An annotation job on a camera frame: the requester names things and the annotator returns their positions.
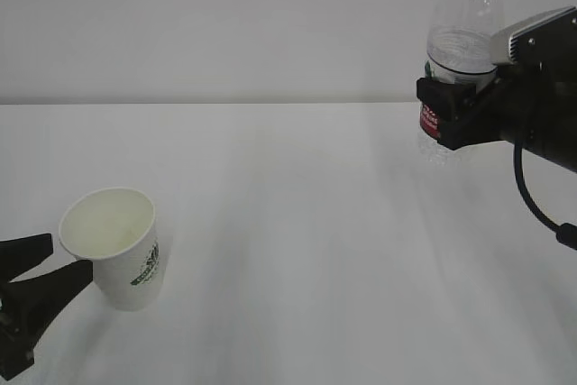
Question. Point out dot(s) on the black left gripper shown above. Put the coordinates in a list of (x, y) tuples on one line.
[(28, 307)]

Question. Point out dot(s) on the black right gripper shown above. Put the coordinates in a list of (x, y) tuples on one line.
[(533, 106)]

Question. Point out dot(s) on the clear plastic water bottle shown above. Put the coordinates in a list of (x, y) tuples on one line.
[(458, 41)]

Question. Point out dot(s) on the white paper coffee cup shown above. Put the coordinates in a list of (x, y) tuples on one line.
[(115, 230)]

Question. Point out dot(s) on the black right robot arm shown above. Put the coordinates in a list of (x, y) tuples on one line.
[(533, 95)]

